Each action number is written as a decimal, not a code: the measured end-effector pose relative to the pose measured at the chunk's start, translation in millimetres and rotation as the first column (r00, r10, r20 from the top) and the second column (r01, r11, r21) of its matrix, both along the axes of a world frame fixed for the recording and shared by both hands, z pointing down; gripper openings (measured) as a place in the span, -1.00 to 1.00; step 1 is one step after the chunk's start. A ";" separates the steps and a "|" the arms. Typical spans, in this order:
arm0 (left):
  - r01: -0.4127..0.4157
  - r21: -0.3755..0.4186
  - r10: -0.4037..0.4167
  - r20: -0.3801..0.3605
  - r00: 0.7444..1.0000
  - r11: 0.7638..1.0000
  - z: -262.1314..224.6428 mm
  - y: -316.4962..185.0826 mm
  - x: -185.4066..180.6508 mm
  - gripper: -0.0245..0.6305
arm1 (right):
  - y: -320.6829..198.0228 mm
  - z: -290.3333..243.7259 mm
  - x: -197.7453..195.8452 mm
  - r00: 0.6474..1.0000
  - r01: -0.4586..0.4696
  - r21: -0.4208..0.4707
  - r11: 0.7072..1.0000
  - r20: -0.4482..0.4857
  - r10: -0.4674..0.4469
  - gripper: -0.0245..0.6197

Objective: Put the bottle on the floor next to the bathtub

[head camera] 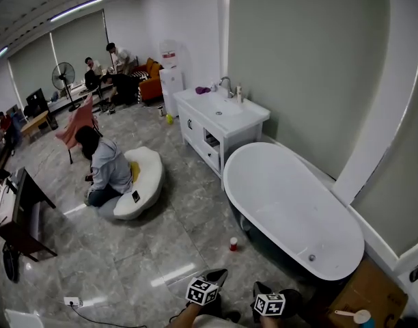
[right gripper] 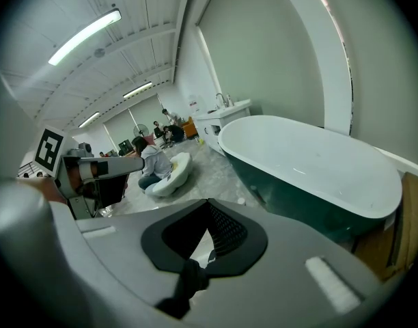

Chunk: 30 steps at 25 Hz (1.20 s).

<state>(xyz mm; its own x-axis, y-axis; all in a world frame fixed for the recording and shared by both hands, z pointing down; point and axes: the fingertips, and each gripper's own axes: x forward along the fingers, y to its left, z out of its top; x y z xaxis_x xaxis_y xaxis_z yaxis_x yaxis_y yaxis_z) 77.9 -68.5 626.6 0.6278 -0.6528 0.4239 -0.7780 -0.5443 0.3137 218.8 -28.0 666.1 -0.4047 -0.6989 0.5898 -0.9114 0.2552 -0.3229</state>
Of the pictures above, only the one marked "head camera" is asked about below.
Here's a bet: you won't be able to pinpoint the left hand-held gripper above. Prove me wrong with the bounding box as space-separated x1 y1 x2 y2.
185 268 229 306

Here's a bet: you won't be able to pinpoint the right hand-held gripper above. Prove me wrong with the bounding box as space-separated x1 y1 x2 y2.
252 281 286 317

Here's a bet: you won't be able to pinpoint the white oval bathtub dark outside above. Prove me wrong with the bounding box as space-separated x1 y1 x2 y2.
223 141 365 282

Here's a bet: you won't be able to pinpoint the person's left forearm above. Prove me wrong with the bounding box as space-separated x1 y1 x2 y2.
174 302 203 328

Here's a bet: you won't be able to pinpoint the person's right forearm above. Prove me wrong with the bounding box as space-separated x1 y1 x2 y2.
260 314 281 328

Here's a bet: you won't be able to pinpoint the white curved lounge seat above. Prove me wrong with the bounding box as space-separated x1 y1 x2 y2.
98 146 165 221

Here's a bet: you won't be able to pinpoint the person's black trousers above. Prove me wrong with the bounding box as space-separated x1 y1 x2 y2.
191 294 242 323

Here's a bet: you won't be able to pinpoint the black mesh waste bin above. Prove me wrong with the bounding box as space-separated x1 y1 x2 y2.
279 288 303 319

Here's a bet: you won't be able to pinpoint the person's beige shirt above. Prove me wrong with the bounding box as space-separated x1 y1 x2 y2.
195 314 230 328

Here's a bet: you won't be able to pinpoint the cardboard box black print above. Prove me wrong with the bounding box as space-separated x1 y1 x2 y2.
326 258 408 328

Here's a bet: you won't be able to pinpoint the yellow cushion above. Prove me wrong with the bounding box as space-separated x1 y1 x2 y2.
129 161 141 184

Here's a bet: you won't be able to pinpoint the white vanity cabinet with sink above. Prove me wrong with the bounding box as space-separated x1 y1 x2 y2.
173 87 271 191

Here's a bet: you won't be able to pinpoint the white water dispenser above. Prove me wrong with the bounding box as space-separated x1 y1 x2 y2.
159 67 185 118

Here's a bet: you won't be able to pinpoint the chrome faucet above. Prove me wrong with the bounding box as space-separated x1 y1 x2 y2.
219 76 236 99

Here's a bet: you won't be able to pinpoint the white plastic chair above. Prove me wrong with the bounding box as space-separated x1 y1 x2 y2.
3 308 44 328

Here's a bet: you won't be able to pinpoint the dark wooden table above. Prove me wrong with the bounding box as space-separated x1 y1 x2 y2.
0 167 58 262

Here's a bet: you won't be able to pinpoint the orange sofa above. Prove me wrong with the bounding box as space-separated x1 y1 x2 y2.
132 57 164 104

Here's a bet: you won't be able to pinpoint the pink chair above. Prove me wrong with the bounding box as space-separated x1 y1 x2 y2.
55 93 103 165

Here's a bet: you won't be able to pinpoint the black bag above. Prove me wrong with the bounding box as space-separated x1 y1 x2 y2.
2 241 20 283

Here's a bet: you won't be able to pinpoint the clear water jug red label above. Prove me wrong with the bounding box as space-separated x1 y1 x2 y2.
159 39 180 70

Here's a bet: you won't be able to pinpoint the light wooden low table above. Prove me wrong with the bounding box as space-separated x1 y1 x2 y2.
20 110 50 139

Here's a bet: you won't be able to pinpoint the black monitor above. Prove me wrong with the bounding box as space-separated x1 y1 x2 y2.
25 87 50 118

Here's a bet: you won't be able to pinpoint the black standing fan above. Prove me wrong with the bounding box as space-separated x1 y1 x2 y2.
51 61 81 112

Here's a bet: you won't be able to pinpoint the ceiling strip light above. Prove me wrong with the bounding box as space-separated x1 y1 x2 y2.
50 0 105 23

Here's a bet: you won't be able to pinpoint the black cable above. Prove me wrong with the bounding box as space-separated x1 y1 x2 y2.
70 304 148 328

